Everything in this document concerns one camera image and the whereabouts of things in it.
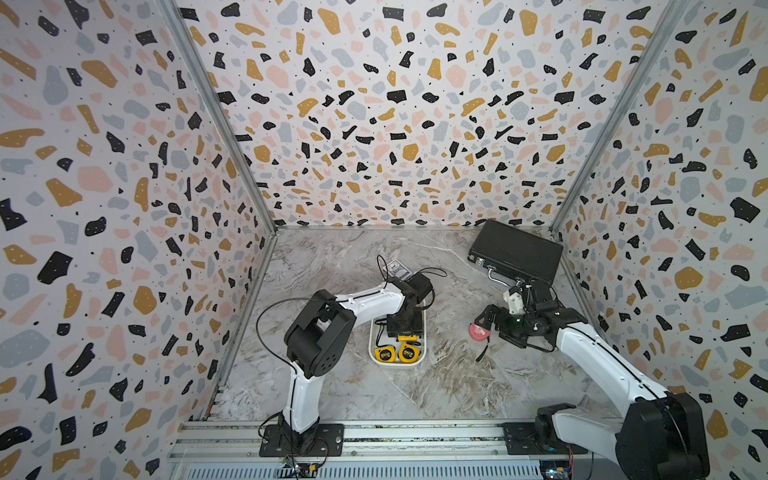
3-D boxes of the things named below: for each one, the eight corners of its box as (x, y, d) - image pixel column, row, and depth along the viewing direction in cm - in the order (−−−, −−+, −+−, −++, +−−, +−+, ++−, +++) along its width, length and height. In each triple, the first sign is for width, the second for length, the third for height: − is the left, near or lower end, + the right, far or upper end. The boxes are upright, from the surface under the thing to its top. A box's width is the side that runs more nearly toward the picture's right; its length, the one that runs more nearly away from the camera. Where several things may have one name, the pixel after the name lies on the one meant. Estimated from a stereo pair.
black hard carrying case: (463, 267, 112) (466, 256, 107) (483, 229, 126) (487, 218, 120) (544, 300, 103) (552, 290, 98) (557, 256, 116) (564, 245, 111)
